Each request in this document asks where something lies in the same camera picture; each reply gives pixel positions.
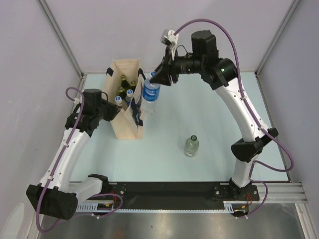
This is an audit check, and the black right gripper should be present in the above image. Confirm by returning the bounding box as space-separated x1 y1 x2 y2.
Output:
150 47 204 87

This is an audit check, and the clear plastic water bottle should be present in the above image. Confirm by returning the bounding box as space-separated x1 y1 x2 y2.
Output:
115 96 123 110

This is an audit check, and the blue label water bottle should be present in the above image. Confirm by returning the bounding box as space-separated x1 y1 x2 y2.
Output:
125 89 134 106
142 71 160 114

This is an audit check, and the green glass bottle front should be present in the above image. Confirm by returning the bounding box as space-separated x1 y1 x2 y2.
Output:
118 87 126 100

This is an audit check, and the green glass bottle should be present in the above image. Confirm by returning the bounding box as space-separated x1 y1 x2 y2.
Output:
120 75 130 91
118 87 126 100

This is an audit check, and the green bottle red label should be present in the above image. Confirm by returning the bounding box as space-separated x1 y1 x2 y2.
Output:
130 80 137 92

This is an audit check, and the beige canvas tote bag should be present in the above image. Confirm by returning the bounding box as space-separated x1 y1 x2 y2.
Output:
103 59 146 139

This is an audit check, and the clear glass bottle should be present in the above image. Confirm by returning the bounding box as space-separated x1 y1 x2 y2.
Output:
184 135 199 157

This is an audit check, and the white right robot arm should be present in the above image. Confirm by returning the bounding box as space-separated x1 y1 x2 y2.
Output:
151 30 278 200

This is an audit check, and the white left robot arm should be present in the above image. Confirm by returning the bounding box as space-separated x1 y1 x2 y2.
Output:
26 89 121 220

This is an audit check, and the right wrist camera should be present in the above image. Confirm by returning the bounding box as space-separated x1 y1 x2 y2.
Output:
160 29 179 60

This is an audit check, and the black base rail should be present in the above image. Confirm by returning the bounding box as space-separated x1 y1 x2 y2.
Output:
100 180 260 202

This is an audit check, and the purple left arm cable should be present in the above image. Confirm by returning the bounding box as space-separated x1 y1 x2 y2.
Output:
34 87 123 233

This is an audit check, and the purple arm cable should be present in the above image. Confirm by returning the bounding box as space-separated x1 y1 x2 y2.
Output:
34 87 123 233
174 19 296 172

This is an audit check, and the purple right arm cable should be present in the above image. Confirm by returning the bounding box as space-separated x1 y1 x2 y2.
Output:
174 19 296 172

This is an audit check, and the white cable duct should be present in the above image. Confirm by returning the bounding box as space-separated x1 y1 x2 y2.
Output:
76 202 247 214

